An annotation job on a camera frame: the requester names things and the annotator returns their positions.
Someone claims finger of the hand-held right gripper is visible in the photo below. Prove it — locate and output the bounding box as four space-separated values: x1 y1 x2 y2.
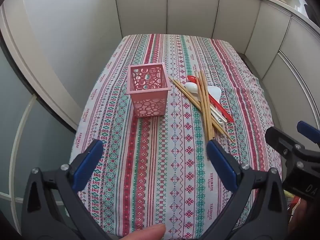
265 127 320 180
297 121 320 144

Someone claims white plastic spoon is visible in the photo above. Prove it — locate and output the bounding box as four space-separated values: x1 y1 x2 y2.
184 82 224 127

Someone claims white cabinet door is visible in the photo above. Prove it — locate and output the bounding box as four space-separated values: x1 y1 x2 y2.
244 3 292 55
212 0 263 53
166 0 222 38
261 17 320 130
113 0 168 36

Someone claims white kitchen countertop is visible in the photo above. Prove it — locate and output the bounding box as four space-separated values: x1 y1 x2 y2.
222 0 320 22

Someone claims white door frame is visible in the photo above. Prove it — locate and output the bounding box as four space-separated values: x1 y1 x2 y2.
0 2 85 130

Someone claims person's right hand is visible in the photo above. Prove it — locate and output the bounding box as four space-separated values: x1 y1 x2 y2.
287 200 309 234

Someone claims red long-handled spoon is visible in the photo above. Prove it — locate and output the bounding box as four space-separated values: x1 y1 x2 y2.
187 74 235 123

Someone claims white rice paddle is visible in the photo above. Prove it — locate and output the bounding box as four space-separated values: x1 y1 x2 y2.
205 85 228 123

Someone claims striped patterned tablecloth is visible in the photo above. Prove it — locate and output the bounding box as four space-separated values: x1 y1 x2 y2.
69 34 283 240

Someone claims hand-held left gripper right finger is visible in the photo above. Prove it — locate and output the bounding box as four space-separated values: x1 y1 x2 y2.
200 139 289 240

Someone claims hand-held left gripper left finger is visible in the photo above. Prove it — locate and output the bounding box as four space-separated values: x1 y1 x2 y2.
21 139 118 240

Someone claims pink perforated utensil basket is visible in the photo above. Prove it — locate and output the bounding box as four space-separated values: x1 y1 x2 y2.
127 63 172 118

